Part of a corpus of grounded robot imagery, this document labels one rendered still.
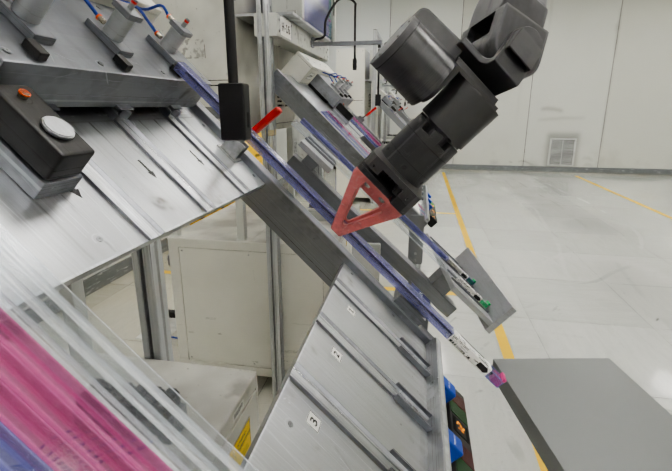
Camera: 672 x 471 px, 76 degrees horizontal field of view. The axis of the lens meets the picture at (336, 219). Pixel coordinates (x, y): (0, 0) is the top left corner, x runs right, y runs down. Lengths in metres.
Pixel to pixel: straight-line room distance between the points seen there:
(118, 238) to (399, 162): 0.27
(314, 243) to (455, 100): 0.36
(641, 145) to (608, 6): 2.30
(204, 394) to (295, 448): 0.45
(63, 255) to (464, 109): 0.35
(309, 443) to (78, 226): 0.26
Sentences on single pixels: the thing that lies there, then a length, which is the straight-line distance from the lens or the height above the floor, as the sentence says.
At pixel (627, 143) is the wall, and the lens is 8.78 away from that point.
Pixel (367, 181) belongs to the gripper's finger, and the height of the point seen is 1.02.
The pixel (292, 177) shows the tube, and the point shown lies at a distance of 0.48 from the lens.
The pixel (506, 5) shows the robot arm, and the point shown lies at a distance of 0.49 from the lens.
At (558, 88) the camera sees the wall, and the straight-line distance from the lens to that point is 8.37.
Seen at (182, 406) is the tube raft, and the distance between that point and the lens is 0.33.
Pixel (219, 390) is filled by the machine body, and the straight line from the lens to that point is 0.83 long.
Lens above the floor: 1.10
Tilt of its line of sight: 15 degrees down
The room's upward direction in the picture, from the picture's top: straight up
